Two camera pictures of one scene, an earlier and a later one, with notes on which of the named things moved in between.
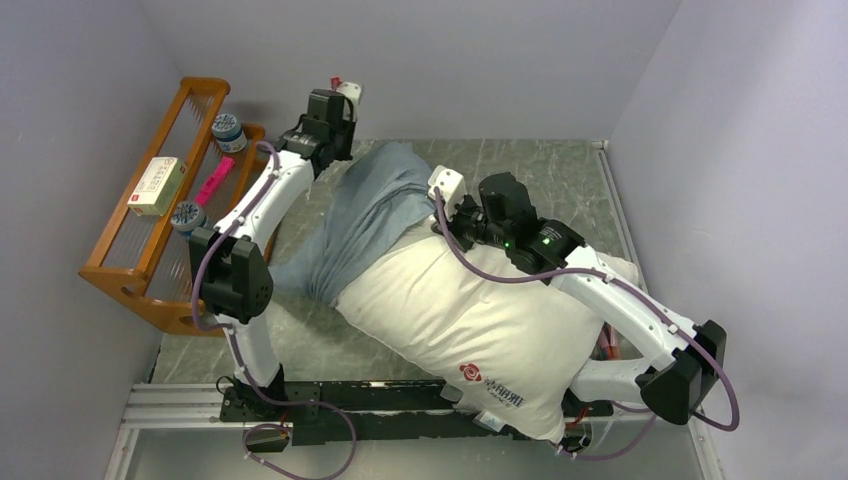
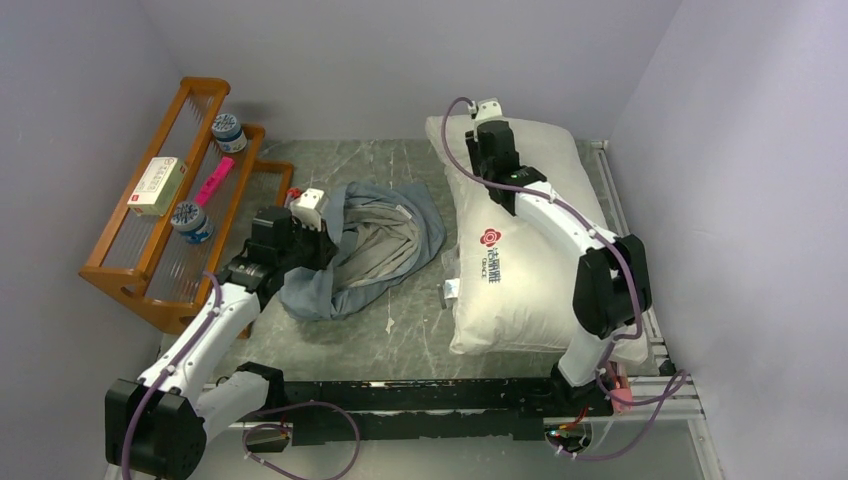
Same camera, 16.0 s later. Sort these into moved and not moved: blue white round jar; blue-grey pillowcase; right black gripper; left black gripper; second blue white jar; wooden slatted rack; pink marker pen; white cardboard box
Moved: blue-grey pillowcase; right black gripper; left black gripper
Not moved: pink marker pen; wooden slatted rack; white cardboard box; blue white round jar; second blue white jar
